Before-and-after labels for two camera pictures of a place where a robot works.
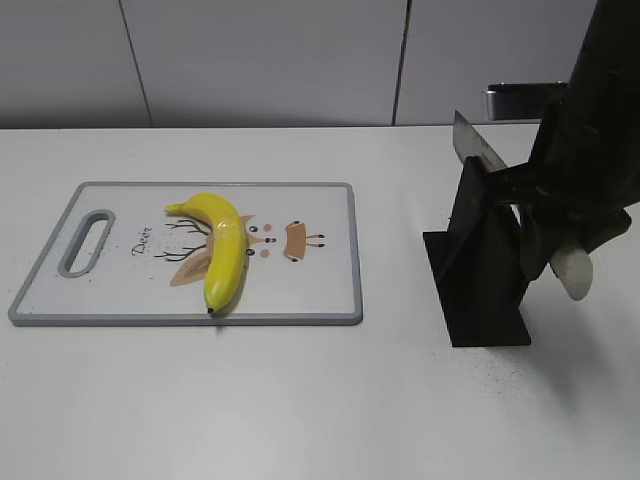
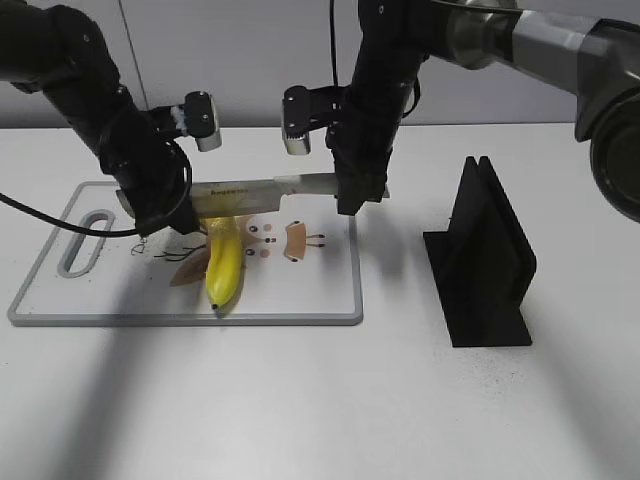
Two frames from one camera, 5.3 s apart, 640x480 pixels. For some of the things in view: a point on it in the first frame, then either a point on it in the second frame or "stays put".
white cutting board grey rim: x=119 y=258 stays put
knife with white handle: x=571 y=263 → x=207 y=196
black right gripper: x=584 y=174 → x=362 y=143
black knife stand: x=478 y=267 stays put
